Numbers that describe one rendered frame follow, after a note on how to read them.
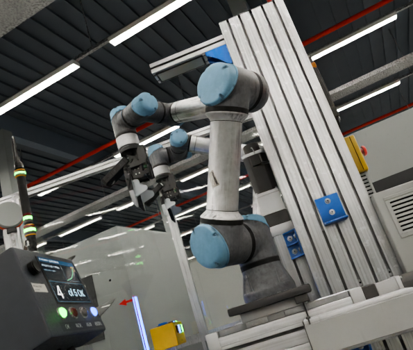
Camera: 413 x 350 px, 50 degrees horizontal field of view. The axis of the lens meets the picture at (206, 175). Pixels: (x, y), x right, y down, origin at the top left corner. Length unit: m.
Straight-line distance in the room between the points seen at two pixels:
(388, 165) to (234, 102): 2.97
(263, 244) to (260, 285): 0.11
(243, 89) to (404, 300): 0.63
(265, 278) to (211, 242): 0.19
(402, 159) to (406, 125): 0.29
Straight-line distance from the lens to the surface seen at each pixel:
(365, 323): 1.10
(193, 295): 2.34
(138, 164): 1.45
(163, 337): 1.87
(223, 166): 1.14
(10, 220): 2.62
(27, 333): 0.88
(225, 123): 1.15
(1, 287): 0.91
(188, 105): 1.44
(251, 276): 1.24
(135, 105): 1.45
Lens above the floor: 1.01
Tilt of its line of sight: 18 degrees up
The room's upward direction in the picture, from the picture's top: 18 degrees counter-clockwise
